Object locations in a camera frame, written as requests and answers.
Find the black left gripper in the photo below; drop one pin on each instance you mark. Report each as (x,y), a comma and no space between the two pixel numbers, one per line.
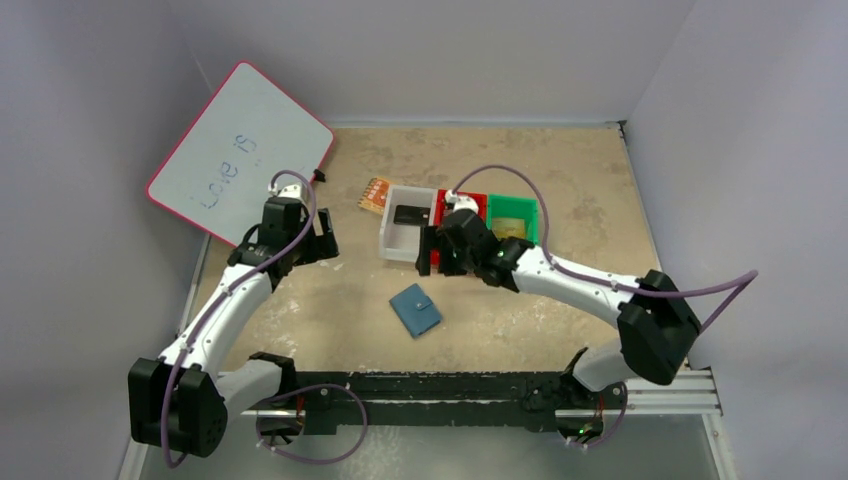
(321,246)

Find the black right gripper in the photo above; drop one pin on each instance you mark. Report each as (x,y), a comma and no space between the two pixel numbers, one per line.
(441,248)

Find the white plastic bin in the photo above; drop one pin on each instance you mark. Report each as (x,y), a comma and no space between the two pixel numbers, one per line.
(401,242)

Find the red plastic bin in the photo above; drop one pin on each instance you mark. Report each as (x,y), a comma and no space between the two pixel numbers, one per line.
(441,257)

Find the blue card holder wallet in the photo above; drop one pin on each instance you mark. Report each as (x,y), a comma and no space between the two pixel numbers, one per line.
(415,310)

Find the green plastic bin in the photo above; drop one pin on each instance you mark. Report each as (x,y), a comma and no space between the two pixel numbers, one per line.
(516,207)

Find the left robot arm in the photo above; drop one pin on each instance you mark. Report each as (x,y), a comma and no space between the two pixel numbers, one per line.
(212,331)

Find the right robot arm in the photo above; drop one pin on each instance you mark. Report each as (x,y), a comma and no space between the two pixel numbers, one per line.
(656,327)

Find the black card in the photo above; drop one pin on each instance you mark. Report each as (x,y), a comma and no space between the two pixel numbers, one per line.
(410,215)

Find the gold card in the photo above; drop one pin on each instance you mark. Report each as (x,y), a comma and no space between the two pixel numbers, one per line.
(506,227)

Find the orange spiral notebook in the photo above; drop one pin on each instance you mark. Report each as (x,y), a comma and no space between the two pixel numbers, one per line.
(374,197)

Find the pink-framed whiteboard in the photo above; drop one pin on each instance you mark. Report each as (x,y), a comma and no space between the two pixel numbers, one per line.
(217,176)

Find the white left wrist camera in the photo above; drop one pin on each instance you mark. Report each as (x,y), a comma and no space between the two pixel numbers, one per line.
(295,191)

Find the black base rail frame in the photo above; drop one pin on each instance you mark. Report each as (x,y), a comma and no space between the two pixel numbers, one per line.
(539,402)

